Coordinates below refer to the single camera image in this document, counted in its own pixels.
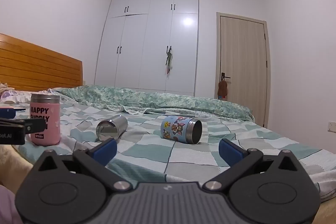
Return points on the brown plush toy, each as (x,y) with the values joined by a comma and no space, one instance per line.
(222,89)

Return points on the pink cloth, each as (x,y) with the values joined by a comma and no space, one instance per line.
(6,204)

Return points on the white wall socket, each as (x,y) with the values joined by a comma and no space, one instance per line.
(331,126)

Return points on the beige wooden door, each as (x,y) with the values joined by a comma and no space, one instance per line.
(242,69)

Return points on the pink printed cup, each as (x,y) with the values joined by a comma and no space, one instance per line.
(45,121)

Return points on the purple floral pillow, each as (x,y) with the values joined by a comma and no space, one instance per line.
(10,95)

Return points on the green floral quilt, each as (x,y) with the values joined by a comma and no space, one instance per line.
(157,100)

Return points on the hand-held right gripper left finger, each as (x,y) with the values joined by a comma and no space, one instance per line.
(106,151)

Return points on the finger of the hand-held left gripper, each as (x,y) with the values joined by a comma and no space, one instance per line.
(10,111)
(34,125)

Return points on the wooden headboard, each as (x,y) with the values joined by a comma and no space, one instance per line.
(34,66)

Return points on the white wardrobe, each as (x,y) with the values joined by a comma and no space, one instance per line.
(147,43)

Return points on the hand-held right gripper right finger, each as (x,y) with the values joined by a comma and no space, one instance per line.
(230,151)

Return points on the plain steel cup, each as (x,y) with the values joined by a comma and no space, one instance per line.
(111,130)

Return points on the blue cartoon sticker cup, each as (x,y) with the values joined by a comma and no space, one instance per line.
(178,129)

